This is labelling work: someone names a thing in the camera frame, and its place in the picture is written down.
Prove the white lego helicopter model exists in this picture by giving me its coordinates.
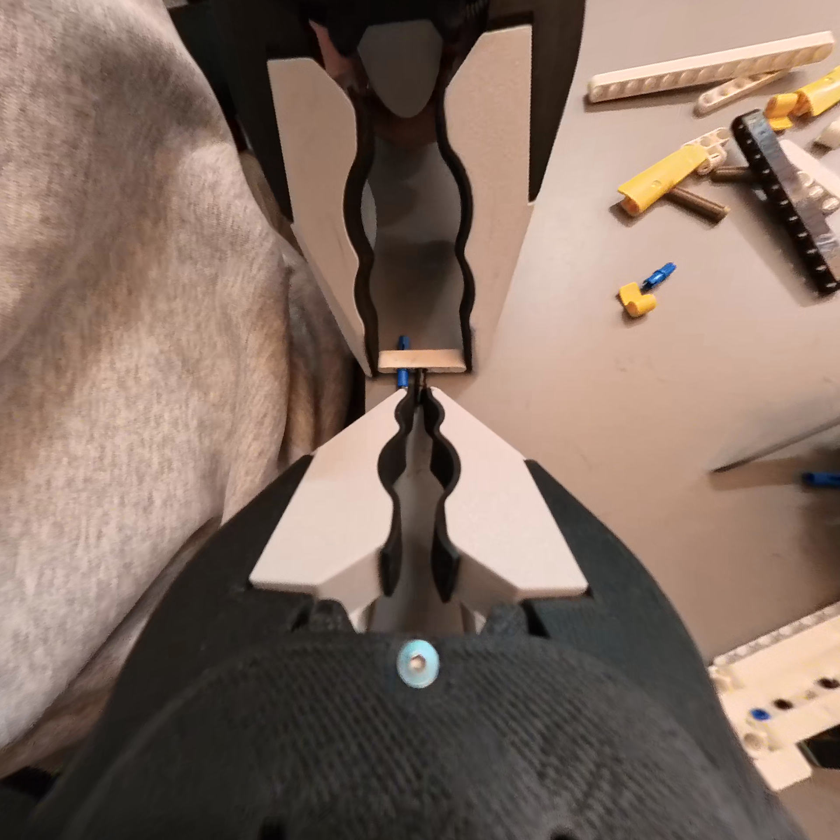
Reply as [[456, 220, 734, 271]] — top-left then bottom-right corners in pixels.
[[709, 446, 840, 791]]

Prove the long white lego beam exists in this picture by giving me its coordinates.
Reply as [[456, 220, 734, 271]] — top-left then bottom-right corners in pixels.
[[586, 29, 831, 105]]

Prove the person's left hand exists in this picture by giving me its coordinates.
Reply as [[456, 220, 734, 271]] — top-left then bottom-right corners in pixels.
[[312, 20, 362, 96]]

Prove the long black lego beam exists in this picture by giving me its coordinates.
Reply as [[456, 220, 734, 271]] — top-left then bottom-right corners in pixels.
[[730, 110, 840, 295]]

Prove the yellow lego panel black tip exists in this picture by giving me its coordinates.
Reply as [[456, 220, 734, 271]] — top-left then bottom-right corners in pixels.
[[764, 69, 840, 132]]

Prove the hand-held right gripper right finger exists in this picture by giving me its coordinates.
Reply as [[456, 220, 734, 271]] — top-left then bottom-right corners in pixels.
[[423, 386, 591, 621]]

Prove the yellow lego panel white connector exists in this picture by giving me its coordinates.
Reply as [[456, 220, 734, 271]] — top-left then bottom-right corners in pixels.
[[617, 128, 731, 217]]

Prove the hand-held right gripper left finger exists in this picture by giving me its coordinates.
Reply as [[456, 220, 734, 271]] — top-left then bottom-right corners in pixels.
[[248, 388, 413, 621]]

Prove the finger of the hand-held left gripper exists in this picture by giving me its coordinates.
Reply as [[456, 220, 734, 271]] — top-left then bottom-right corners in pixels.
[[435, 25, 534, 375], [266, 56, 383, 379]]

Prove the short white lego beam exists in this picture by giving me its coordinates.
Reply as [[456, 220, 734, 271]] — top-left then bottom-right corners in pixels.
[[377, 350, 473, 376]]

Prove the thin white lego beam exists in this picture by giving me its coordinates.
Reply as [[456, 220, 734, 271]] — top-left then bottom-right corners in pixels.
[[696, 69, 791, 118]]

